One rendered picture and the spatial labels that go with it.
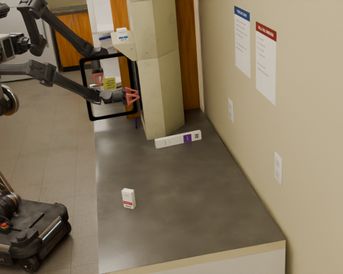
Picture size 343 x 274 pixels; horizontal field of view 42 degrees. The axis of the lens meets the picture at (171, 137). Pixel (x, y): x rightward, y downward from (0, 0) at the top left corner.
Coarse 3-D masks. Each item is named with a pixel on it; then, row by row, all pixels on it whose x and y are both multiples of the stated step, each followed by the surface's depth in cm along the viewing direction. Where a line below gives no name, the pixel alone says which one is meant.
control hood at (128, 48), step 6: (114, 36) 246; (132, 36) 244; (114, 42) 233; (120, 42) 232; (126, 42) 230; (132, 42) 231; (120, 48) 230; (126, 48) 231; (132, 48) 232; (126, 54) 232; (132, 54) 233; (132, 60) 234
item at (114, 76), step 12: (96, 60) 260; (108, 60) 262; (120, 60) 264; (96, 72) 263; (108, 72) 265; (120, 72) 266; (96, 84) 266; (108, 84) 268; (120, 84) 269; (96, 108) 272; (108, 108) 274; (120, 108) 276; (132, 108) 278
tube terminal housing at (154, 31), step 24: (168, 0) 234; (144, 24) 227; (168, 24) 238; (144, 48) 233; (168, 48) 242; (144, 72) 238; (168, 72) 246; (144, 96) 243; (168, 96) 250; (144, 120) 250; (168, 120) 255
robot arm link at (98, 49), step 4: (92, 48) 268; (96, 48) 265; (100, 48) 263; (104, 48) 264; (84, 52) 263; (92, 52) 266; (96, 52) 263; (100, 52) 262; (104, 52) 264; (84, 56) 266; (88, 56) 265
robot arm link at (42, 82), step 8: (48, 64) 223; (56, 72) 226; (40, 80) 221; (56, 80) 226; (64, 80) 231; (72, 80) 237; (64, 88) 237; (72, 88) 237; (80, 88) 241; (88, 88) 247; (88, 96) 247; (96, 96) 253
